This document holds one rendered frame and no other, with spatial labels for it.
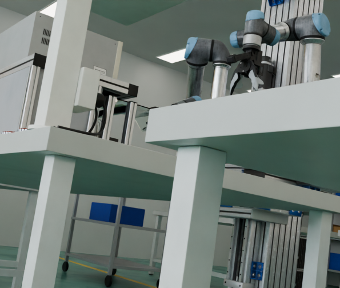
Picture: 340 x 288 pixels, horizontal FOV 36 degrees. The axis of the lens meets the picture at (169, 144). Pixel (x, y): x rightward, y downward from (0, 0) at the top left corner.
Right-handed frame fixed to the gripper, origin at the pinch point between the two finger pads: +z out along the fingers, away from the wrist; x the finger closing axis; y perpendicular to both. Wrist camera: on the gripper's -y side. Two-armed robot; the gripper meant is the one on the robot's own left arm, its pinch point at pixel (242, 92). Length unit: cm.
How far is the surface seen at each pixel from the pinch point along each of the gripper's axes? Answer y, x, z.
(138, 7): -72, -28, -2
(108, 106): -45, 25, 15
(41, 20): -73, 39, -13
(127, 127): -35.4, 25.3, 20.8
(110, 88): -47, 24, 8
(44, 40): -70, 38, -6
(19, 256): 8, 205, 92
